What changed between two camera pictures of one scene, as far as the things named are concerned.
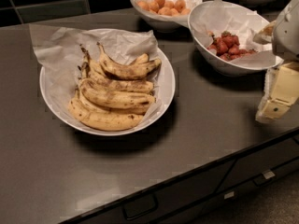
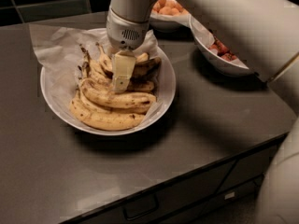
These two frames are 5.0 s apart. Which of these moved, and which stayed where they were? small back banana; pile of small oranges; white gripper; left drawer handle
Moved: white gripper
Stayed: small back banana; left drawer handle; pile of small oranges
